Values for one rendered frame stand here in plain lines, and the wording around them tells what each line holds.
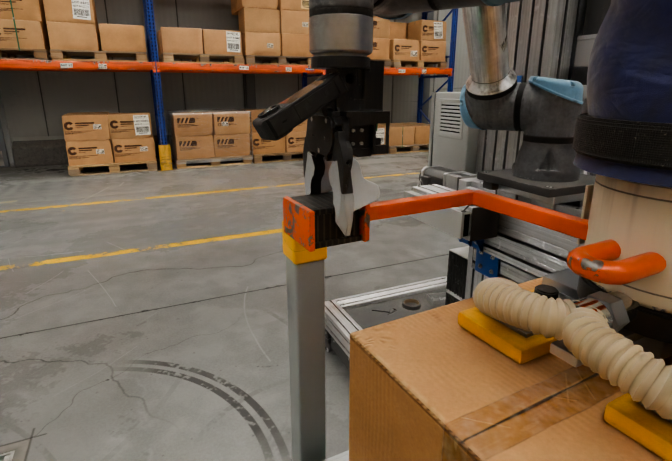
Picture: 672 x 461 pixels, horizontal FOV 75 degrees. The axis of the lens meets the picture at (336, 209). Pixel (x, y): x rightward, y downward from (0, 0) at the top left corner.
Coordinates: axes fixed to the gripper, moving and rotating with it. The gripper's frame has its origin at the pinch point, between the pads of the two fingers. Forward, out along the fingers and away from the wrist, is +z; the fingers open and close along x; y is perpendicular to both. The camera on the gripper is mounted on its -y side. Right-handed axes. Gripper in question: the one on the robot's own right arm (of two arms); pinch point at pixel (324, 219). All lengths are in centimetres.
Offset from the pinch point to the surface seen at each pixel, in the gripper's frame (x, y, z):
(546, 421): -28.0, 8.9, 13.2
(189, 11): 807, 137, -146
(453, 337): -13.2, 11.2, 13.2
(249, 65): 665, 197, -52
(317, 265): 21.4, 9.1, 16.0
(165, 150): 668, 60, 76
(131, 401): 126, -26, 108
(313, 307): 21.4, 8.2, 24.6
